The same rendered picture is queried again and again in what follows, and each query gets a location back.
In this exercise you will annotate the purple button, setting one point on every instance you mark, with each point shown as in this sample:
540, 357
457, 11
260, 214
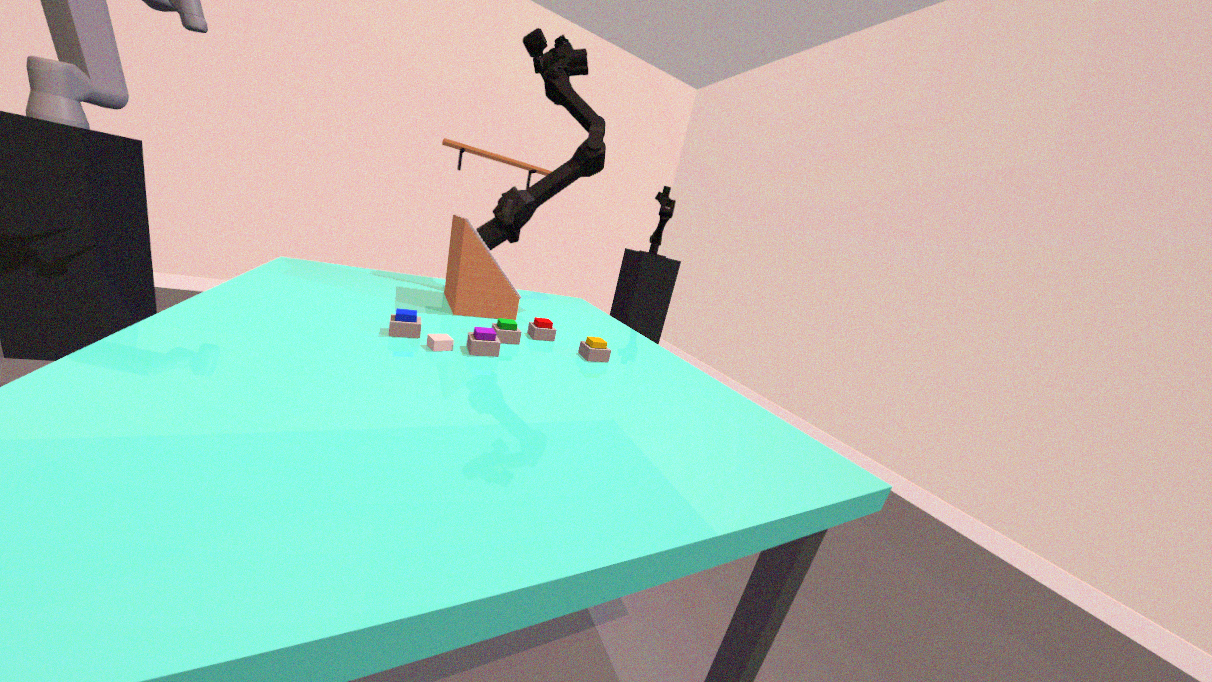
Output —
483, 342

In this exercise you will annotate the red button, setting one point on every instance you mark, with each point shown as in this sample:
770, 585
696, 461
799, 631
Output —
541, 329

